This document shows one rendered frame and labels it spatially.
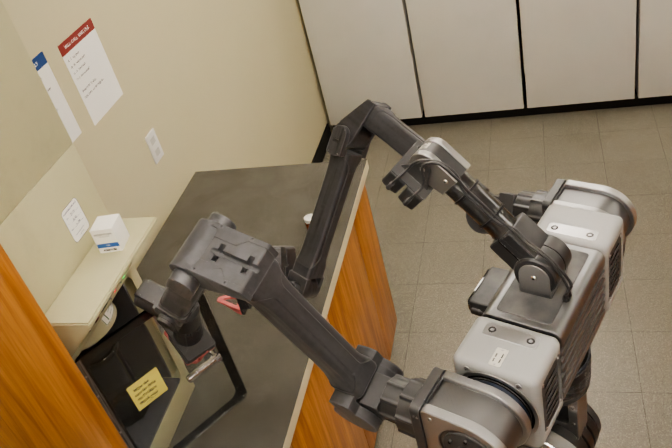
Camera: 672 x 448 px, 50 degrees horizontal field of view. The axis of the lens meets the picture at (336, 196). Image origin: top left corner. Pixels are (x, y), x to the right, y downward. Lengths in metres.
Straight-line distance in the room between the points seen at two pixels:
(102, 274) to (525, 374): 0.86
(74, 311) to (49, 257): 0.12
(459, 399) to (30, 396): 0.83
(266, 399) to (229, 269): 1.01
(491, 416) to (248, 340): 1.13
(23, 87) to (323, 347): 0.78
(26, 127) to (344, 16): 3.06
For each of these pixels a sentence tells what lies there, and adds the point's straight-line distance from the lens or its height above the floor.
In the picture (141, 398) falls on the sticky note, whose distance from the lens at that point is 1.68.
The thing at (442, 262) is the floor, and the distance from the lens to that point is 3.56.
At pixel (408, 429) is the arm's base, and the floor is 1.45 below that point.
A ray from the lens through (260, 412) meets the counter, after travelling 1.89.
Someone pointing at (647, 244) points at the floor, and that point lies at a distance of 3.61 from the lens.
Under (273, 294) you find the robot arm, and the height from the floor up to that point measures 1.73.
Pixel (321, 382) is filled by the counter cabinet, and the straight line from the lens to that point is 2.16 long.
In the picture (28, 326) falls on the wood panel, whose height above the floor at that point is 1.59.
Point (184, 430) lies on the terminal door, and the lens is 1.80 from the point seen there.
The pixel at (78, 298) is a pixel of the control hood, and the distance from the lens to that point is 1.49.
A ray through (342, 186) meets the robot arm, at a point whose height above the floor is 1.43.
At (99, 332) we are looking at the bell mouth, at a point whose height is 1.33.
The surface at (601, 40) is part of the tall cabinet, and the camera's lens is 4.34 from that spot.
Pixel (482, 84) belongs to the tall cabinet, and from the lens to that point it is 4.44.
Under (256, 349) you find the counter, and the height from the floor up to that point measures 0.94.
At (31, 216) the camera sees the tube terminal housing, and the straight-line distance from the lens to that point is 1.47.
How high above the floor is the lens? 2.34
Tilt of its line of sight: 34 degrees down
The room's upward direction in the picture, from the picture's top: 15 degrees counter-clockwise
